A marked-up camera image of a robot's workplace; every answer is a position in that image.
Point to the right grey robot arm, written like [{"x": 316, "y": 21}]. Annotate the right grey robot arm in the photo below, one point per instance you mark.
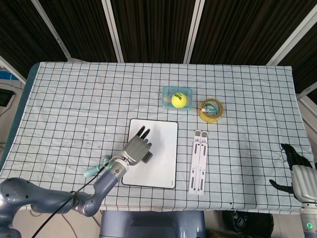
[{"x": 308, "y": 220}]

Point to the white screen frame post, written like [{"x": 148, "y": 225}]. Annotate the white screen frame post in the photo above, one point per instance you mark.
[
  {"x": 112, "y": 29},
  {"x": 292, "y": 38},
  {"x": 50, "y": 28},
  {"x": 194, "y": 29}
]

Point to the dark grey board eraser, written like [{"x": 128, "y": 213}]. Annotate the dark grey board eraser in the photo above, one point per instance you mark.
[{"x": 148, "y": 157}]

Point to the clear teal plastic container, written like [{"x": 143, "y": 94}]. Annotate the clear teal plastic container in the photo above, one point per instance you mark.
[{"x": 166, "y": 95}]

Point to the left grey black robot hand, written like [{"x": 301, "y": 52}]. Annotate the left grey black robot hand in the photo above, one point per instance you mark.
[{"x": 136, "y": 150}]

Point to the white whiteboard with black rim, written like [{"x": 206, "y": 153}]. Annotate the white whiteboard with black rim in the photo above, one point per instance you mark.
[{"x": 163, "y": 158}]

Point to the black-checked pale blue tablecloth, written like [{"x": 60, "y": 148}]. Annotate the black-checked pale blue tablecloth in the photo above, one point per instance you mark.
[{"x": 74, "y": 86}]

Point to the yellow packing tape roll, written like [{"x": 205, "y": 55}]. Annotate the yellow packing tape roll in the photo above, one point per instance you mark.
[{"x": 210, "y": 118}]

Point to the blue table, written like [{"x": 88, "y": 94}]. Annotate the blue table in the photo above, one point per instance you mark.
[{"x": 23, "y": 104}]

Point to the small white glue tube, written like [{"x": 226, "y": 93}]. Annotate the small white glue tube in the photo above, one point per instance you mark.
[{"x": 209, "y": 109}]

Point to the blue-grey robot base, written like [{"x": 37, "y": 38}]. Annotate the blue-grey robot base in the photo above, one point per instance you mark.
[{"x": 152, "y": 224}]

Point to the black device beside table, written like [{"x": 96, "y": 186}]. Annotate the black device beside table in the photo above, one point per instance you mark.
[{"x": 5, "y": 98}]

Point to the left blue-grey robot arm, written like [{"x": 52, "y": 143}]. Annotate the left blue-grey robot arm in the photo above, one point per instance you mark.
[{"x": 49, "y": 196}]

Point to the white folding laptop stand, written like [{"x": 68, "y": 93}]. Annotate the white folding laptop stand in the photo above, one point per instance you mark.
[{"x": 198, "y": 163}]

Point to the yellow tennis ball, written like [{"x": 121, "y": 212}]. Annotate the yellow tennis ball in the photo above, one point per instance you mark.
[{"x": 179, "y": 100}]

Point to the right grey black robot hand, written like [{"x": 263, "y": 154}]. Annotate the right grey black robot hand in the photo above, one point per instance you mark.
[{"x": 304, "y": 183}]

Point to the teal toy hammer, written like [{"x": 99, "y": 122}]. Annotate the teal toy hammer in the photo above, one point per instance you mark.
[{"x": 92, "y": 171}]

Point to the black bag under table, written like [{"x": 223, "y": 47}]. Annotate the black bag under table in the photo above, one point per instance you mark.
[{"x": 247, "y": 224}]

